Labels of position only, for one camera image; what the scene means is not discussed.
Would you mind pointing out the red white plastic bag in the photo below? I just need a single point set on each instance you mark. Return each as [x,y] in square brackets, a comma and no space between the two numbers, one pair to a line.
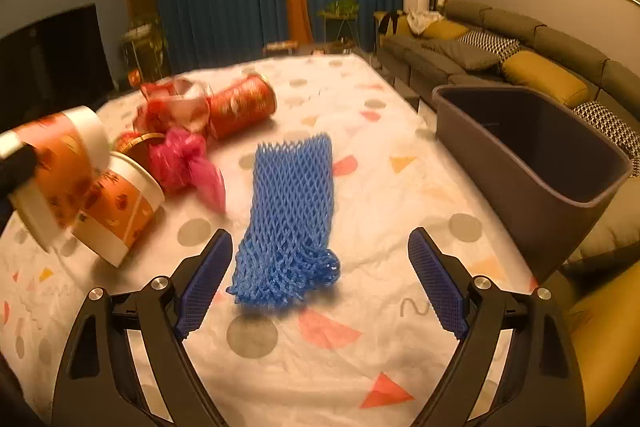
[170,109]

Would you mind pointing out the blue foam net sleeve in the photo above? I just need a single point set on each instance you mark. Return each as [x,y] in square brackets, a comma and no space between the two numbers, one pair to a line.
[292,202]

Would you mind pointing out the large yellow cushion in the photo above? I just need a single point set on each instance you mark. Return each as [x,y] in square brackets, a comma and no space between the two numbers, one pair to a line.
[545,77]

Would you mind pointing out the black television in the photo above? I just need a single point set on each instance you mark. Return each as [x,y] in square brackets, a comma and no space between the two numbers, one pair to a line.
[55,62]

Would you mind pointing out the red paper canister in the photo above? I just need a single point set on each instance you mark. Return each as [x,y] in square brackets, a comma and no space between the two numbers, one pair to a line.
[240,107]

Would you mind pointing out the grey sectional sofa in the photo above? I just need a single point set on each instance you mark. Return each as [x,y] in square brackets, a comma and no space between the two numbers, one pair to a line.
[550,42]

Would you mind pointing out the grey cushion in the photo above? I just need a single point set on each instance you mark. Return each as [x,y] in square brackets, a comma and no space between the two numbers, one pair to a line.
[465,54]

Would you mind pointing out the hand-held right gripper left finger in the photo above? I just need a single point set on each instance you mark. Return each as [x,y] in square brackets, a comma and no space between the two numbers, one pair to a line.
[205,282]

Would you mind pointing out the dark grey plastic bin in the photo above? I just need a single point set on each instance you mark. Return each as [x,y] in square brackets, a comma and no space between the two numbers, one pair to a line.
[525,187]

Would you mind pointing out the red gold round tin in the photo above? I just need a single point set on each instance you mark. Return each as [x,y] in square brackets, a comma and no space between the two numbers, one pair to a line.
[135,147]

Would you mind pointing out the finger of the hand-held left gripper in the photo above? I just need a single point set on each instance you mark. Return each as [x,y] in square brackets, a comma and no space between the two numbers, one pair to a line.
[15,169]

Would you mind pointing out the houndstooth cushion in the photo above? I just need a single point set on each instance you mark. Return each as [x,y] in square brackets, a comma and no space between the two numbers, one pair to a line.
[607,127]

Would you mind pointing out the black white zigzag cushion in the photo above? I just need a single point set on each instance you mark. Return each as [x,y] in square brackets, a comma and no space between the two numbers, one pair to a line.
[492,43]

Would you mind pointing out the patterned white tablecloth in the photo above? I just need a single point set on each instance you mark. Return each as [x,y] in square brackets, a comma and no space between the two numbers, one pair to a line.
[350,217]

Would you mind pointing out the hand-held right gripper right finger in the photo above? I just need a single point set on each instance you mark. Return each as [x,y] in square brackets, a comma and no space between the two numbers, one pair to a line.
[437,287]

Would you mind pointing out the yellow seat cushion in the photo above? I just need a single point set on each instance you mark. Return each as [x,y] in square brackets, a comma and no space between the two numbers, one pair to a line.
[610,342]

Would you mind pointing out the orange white paper cup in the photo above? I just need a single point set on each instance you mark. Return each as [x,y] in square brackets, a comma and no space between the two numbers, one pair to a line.
[120,212]
[55,157]

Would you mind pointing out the small stool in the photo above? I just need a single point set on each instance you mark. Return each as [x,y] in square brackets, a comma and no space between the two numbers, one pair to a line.
[281,48]

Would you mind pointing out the pink plastic bag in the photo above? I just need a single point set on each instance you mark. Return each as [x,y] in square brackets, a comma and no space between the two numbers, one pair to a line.
[182,167]

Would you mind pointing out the small yellow cushion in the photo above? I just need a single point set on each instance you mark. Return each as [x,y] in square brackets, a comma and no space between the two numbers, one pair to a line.
[445,29]

